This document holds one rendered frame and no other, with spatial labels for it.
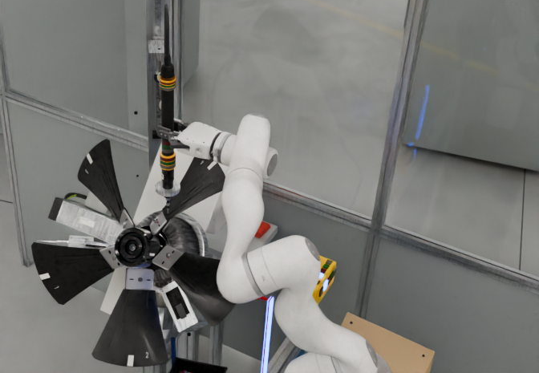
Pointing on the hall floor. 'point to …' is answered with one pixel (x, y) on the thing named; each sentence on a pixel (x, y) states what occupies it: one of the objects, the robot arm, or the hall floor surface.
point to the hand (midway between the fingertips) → (168, 128)
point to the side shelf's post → (216, 344)
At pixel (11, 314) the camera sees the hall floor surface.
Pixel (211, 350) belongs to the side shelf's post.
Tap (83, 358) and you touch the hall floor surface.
